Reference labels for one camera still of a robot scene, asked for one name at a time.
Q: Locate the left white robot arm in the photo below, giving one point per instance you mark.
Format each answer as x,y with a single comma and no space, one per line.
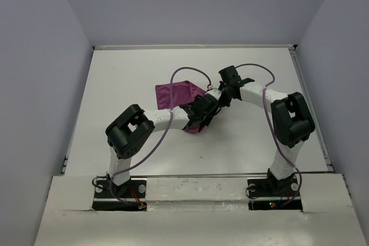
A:
127,134

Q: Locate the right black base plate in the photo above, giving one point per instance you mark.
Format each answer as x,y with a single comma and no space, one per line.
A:
272,194

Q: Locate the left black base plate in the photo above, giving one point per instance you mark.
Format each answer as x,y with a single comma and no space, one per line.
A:
130,196

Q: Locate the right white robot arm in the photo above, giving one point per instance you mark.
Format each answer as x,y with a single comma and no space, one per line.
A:
287,115

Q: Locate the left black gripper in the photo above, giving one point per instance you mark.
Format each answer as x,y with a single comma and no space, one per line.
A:
208,118

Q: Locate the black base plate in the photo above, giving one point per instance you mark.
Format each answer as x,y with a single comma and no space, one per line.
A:
130,196
272,194

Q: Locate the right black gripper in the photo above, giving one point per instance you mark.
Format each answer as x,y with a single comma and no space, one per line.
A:
226,102

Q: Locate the purple cloth napkin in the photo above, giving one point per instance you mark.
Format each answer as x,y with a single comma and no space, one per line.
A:
182,93

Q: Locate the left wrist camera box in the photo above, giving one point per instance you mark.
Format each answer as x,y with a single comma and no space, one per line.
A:
214,92

